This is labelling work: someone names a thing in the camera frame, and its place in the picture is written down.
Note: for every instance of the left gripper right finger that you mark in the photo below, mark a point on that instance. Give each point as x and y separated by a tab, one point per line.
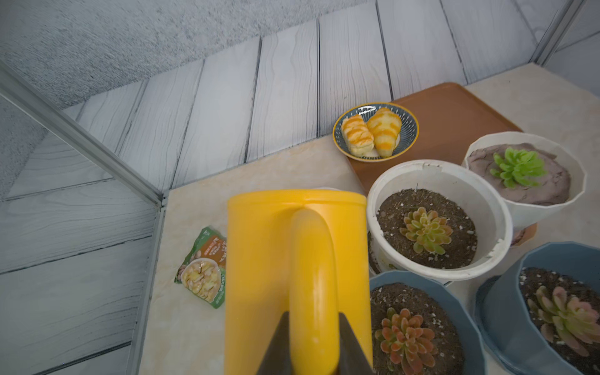
352	360

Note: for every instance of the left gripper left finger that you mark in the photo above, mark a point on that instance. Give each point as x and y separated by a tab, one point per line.
277	359

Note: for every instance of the blue pot red succulent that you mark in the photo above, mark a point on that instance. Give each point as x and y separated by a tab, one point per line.
419	327

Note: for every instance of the yellow watering can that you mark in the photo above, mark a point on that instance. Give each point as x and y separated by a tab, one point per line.
302	252

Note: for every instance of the large white pot dark soil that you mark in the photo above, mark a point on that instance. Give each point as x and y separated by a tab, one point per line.
493	225

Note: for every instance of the blue pot pink succulent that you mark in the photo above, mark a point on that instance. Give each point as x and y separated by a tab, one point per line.
503	317

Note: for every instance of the white pot bright green succulent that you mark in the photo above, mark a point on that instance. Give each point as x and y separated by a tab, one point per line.
535	176

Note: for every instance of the green soup packet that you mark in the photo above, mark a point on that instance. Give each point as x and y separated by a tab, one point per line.
203	271

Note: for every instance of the beige saucer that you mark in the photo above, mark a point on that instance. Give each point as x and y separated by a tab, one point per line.
524	235

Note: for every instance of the left striped bread roll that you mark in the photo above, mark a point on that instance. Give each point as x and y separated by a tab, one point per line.
357	136

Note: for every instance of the striped bread roll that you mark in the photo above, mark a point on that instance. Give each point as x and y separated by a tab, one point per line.
357	136
385	126

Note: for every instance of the blue patterned plate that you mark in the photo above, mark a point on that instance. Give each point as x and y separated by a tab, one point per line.
408	136

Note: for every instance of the right striped bread roll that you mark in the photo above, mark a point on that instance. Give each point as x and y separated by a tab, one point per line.
385	126

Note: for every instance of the brown wooden tray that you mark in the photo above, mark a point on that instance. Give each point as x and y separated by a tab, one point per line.
450	118

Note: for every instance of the left aluminium frame post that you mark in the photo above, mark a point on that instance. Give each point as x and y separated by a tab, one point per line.
31	102

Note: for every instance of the aluminium frame post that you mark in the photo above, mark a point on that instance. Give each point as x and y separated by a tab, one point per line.
31	102
574	21

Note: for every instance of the right aluminium frame post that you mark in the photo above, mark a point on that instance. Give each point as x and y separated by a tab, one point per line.
574	21

